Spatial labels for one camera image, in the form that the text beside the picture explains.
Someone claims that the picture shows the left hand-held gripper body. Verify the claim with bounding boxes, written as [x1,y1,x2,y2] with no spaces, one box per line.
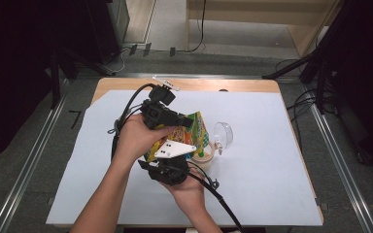
[140,76,185,131]

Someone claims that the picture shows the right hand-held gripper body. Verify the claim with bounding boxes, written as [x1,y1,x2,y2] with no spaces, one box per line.
[149,139,198,187]

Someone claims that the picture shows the yellow green spouted pouch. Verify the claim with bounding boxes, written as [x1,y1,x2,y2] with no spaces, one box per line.
[144,111,211,163]

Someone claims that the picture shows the clear glass jar hinged lid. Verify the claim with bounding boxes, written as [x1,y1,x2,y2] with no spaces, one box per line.
[190,121,234,173]

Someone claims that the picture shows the person's left hand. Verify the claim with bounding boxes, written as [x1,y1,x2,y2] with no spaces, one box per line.
[113,114,176,168]

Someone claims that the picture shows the person's right hand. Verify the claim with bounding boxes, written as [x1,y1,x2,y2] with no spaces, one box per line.
[161,176,207,212]

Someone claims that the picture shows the white table sheet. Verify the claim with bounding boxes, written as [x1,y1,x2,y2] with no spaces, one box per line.
[46,89,323,227]

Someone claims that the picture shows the black cabinet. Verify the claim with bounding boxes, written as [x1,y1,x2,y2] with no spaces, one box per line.
[86,0,130,64]

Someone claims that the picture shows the black metal stand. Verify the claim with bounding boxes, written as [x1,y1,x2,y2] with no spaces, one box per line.
[47,48,116,110]

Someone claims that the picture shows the light wooden shelf unit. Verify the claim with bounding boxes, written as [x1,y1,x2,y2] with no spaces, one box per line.
[185,0,342,59]

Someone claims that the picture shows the black tripod stand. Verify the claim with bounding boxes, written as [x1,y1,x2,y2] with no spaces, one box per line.
[261,0,373,115]

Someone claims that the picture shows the dark curtain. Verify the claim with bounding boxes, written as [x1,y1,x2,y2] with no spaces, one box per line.
[0,0,93,168]
[331,0,373,171]

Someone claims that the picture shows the left hand-held gripper black cable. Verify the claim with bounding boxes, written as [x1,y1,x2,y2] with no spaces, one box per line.
[107,83,158,161]

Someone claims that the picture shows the hand-held gripper black cable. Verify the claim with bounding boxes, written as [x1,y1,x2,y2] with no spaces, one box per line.
[107,83,158,161]
[187,160,245,233]

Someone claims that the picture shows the right hand-held gripper black cable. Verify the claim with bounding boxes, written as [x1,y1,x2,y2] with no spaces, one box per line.
[187,160,245,233]

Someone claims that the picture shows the white floor cable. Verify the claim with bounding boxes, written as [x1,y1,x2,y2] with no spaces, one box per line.
[106,48,126,74]

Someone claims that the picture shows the black hanging cable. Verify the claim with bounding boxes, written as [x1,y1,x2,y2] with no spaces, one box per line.
[187,0,207,53]

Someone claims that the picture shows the black floor cables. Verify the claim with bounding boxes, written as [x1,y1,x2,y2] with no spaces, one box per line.
[286,88,325,150]

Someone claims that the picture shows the metal floor rail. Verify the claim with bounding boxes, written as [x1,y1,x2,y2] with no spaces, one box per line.
[304,84,373,233]
[0,93,70,233]

